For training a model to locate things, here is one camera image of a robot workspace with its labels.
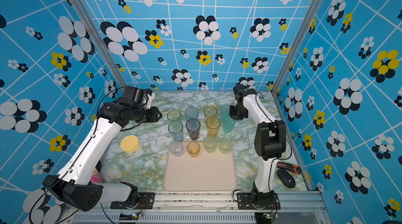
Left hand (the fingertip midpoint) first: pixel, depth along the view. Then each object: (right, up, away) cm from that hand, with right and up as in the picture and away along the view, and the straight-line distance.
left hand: (160, 114), depth 74 cm
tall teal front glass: (+35, -6, +17) cm, 39 cm away
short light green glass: (+24, -17, +13) cm, 33 cm away
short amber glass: (+15, -21, +15) cm, 30 cm away
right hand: (+40, -3, +19) cm, 44 cm away
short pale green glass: (+33, -19, +15) cm, 41 cm away
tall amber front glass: (+26, -7, +21) cm, 35 cm away
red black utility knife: (+66, -29, +9) cm, 73 cm away
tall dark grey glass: (+14, -9, +19) cm, 25 cm away
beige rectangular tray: (+23, -32, +9) cm, 40 cm away
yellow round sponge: (-22, -18, +15) cm, 32 cm away
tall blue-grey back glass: (+13, 0, +22) cm, 26 cm away
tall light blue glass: (+4, -9, +16) cm, 19 cm away
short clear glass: (+4, -21, +16) cm, 27 cm away
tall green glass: (+3, -2, +17) cm, 18 cm away
